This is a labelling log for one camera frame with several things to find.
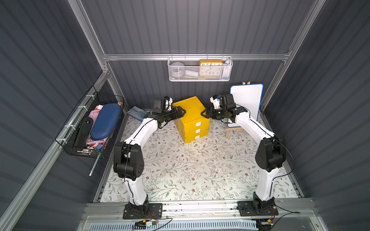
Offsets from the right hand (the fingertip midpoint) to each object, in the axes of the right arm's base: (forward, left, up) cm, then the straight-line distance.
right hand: (208, 112), depth 90 cm
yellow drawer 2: (-8, +8, -12) cm, 16 cm away
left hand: (-1, +16, +1) cm, 16 cm away
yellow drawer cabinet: (+3, +9, +1) cm, 10 cm away
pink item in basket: (-14, +60, +13) cm, 63 cm away
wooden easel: (-2, -15, -15) cm, 22 cm away
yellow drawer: (-8, +7, -3) cm, 11 cm away
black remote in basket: (-25, +59, +14) cm, 65 cm away
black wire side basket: (-29, +64, +15) cm, 72 cm away
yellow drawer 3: (-3, +1, -18) cm, 19 cm away
